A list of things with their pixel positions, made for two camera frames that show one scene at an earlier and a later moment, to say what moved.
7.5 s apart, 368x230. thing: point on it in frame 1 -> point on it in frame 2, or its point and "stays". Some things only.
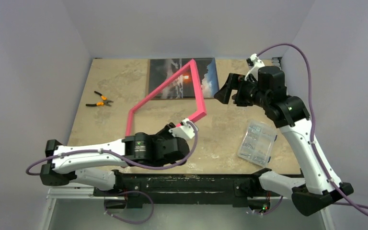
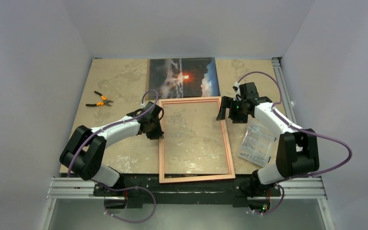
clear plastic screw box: [258, 142] stays
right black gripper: [235, 92] -> [231, 108]
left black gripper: [166, 132] -> [157, 133]
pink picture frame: [198, 91] -> [231, 175]
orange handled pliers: [106, 101] stays
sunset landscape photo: [184, 87] stays
